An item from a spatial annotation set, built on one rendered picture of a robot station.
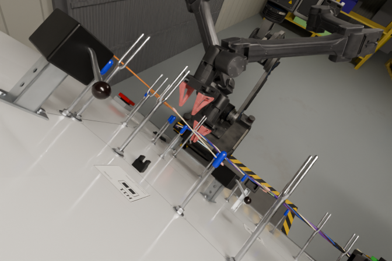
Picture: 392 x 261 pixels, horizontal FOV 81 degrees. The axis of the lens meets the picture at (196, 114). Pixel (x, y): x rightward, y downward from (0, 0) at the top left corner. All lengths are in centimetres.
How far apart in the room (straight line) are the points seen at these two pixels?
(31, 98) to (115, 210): 13
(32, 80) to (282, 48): 65
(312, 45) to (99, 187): 72
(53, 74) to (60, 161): 8
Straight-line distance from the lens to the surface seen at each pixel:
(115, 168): 26
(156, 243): 19
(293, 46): 77
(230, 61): 60
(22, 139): 20
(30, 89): 25
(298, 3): 142
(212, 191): 47
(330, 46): 84
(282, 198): 27
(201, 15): 95
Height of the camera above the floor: 172
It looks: 44 degrees down
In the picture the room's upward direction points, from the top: 23 degrees clockwise
